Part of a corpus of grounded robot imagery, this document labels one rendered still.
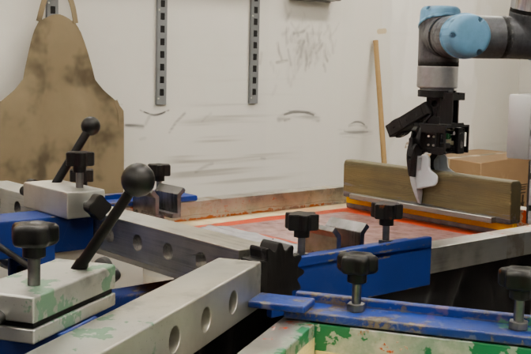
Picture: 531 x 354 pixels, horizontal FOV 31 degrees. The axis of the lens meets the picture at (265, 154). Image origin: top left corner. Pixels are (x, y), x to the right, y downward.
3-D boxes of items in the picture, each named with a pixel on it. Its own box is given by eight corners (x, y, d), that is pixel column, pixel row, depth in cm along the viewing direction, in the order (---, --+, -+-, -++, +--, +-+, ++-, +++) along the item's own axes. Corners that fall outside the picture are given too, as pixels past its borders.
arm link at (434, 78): (408, 65, 176) (437, 66, 181) (408, 90, 176) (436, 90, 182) (441, 66, 170) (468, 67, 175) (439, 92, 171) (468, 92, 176)
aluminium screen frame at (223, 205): (361, 198, 211) (362, 182, 210) (602, 239, 167) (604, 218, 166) (38, 234, 160) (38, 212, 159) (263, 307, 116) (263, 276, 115)
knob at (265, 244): (270, 293, 112) (272, 231, 111) (303, 303, 107) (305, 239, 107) (220, 303, 107) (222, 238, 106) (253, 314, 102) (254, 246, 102)
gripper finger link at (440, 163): (453, 205, 177) (450, 156, 175) (427, 201, 181) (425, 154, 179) (463, 201, 179) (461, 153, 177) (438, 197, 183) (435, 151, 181)
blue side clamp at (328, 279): (403, 278, 139) (405, 231, 138) (430, 284, 135) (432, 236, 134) (245, 310, 119) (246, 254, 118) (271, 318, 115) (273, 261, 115)
